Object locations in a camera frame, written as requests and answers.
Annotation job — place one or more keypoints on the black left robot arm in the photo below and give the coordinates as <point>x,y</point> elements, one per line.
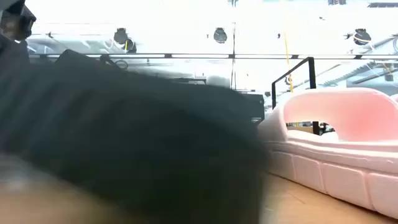
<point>17,18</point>

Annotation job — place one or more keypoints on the black metal wood shelf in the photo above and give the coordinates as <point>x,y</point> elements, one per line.
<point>311,71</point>

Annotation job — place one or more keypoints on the black monitor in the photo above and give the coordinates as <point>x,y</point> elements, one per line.
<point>256,105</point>

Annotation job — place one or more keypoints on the thin black vertical pole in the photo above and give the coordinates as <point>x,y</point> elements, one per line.
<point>233,46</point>

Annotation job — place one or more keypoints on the horizontal metal frame bar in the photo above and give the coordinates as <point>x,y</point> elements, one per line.
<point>199,56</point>

